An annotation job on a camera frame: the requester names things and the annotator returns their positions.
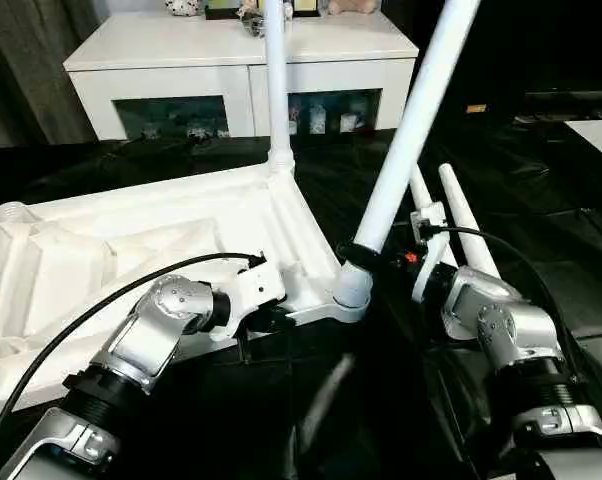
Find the white plastic table leg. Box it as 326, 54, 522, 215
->
437, 163, 501, 282
409, 164, 458, 269
262, 0, 297, 189
332, 0, 482, 308

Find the white plastic table top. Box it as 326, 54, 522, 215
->
0, 164, 374, 409

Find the black mat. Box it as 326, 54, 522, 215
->
0, 122, 602, 480

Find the white long board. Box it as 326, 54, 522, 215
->
562, 118, 602, 170

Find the brown teddy bear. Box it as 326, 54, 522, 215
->
327, 0, 376, 16

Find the white low cabinet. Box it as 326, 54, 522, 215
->
62, 10, 421, 143

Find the row of picture frames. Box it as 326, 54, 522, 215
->
203, 0, 321, 21

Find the spotted white ornament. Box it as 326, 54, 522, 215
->
164, 0, 202, 18

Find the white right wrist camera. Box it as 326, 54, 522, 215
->
409, 199, 451, 305

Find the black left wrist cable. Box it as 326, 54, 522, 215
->
0, 252, 268, 454

